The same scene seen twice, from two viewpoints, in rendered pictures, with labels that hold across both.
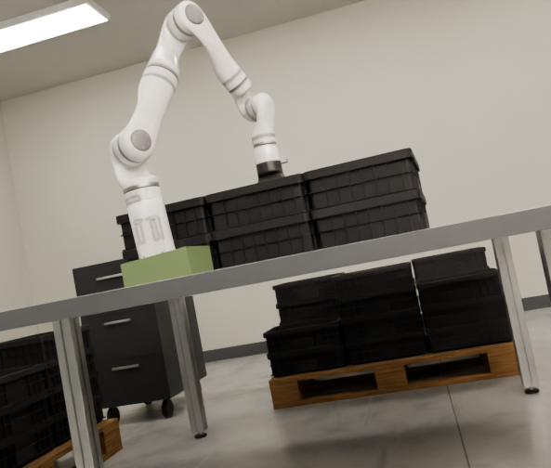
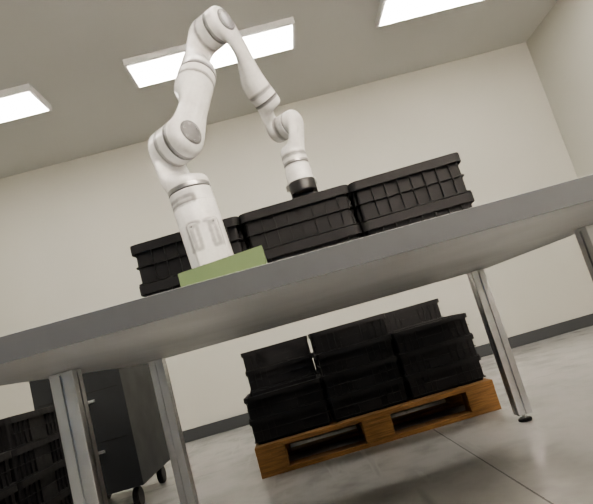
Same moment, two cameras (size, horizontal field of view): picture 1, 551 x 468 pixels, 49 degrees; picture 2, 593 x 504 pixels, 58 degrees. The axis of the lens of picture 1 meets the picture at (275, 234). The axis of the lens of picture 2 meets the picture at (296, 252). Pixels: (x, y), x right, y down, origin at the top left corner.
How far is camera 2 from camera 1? 0.59 m
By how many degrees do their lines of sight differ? 16
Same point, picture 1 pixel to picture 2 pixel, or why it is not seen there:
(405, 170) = (456, 174)
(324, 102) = (257, 191)
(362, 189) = (414, 197)
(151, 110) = (197, 104)
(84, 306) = (168, 305)
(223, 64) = (254, 75)
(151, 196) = (207, 195)
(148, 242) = (207, 248)
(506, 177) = not seen: hidden behind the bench
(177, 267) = not seen: hidden behind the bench
